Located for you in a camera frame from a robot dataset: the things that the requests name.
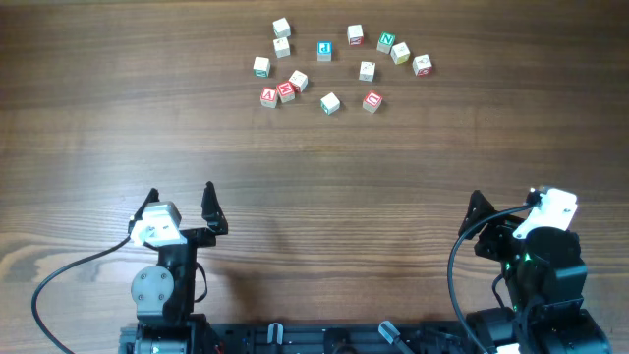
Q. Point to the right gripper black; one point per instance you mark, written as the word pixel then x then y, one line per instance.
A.
pixel 492 240

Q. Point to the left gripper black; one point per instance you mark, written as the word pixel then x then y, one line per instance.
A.
pixel 195 234

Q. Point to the red letter A block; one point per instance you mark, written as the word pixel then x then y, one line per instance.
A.
pixel 269 97

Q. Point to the red letter M block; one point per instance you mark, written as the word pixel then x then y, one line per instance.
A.
pixel 286 92

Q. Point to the plain wooden block red side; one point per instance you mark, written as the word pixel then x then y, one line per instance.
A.
pixel 299 81

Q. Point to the wooden block teal side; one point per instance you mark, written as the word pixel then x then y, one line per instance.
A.
pixel 330 103

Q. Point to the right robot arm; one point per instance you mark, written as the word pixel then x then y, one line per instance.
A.
pixel 542 268

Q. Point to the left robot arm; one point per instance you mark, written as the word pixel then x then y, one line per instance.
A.
pixel 164 293

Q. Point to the red letter U block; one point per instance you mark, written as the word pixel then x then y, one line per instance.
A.
pixel 372 101

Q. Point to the wooden block red side right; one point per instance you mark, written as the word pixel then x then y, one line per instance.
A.
pixel 422 65

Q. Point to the wooden block green side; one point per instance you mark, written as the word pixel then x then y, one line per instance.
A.
pixel 261 67

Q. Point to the wooden block yellow side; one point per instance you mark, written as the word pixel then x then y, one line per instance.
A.
pixel 400 53

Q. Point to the wooden block with picture centre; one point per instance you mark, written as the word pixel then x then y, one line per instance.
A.
pixel 367 71

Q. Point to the wooden block with tree picture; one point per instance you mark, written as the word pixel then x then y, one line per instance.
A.
pixel 281 47

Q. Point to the green letter N block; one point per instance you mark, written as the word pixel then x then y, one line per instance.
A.
pixel 385 42

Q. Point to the plain wooden block top left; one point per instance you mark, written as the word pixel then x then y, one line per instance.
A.
pixel 281 28

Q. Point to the blue letter P block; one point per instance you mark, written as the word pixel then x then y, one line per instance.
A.
pixel 324 51

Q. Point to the wooden block red side top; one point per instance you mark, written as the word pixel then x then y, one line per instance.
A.
pixel 355 35

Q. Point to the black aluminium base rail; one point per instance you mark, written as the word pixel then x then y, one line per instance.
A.
pixel 439 337

